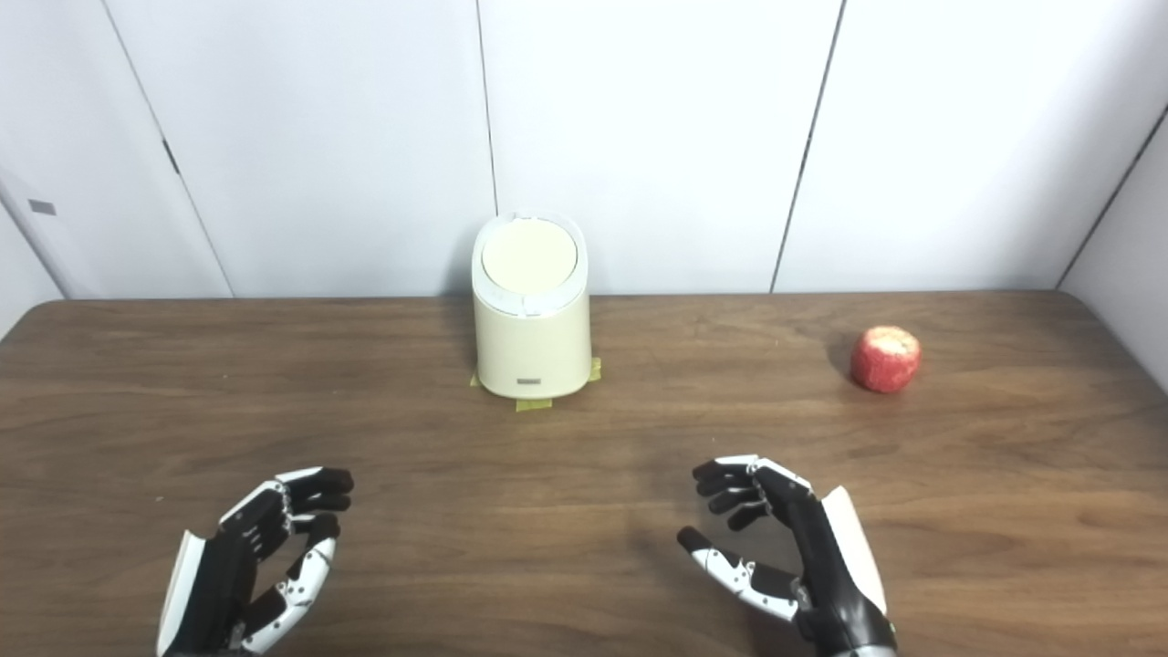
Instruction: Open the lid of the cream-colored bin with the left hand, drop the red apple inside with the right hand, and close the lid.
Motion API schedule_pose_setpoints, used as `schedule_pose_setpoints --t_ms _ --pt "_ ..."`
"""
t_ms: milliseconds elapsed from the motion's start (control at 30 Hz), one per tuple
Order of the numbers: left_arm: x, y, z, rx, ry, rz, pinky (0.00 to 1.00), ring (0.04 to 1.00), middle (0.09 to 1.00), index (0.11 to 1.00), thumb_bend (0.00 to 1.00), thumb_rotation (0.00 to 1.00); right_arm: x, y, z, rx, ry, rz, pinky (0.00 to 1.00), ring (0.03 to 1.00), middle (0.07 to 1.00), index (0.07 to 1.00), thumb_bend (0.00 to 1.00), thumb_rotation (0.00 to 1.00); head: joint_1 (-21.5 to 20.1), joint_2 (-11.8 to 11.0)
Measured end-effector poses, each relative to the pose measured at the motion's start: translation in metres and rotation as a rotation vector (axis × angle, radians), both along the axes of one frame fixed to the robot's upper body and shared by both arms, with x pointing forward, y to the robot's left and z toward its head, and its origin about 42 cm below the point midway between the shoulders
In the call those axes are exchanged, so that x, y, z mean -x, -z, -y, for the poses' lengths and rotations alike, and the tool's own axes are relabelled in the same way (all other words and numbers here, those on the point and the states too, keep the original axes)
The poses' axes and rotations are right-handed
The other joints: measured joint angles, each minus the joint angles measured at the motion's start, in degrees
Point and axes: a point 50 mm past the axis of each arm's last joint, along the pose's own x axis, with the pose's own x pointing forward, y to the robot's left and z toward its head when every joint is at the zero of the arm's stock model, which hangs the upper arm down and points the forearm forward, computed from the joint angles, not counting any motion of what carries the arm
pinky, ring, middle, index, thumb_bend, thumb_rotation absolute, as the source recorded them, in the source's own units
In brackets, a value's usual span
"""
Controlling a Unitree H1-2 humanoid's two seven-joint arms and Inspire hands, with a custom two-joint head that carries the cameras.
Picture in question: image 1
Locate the black wall panel hinge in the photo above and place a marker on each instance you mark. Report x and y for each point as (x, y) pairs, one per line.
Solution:
(171, 156)

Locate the cream-colored bin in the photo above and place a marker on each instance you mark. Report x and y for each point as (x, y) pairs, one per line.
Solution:
(531, 347)

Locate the red apple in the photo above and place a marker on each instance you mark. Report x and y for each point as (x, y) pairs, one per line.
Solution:
(885, 360)

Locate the cream round bin lid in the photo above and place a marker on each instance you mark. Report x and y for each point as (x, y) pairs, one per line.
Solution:
(529, 255)

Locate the small grey wall label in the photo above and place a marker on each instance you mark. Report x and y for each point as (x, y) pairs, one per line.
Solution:
(42, 207)

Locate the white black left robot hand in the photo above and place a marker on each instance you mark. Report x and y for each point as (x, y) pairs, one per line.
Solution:
(214, 570)

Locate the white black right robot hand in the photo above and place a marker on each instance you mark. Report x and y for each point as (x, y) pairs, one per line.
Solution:
(826, 566)

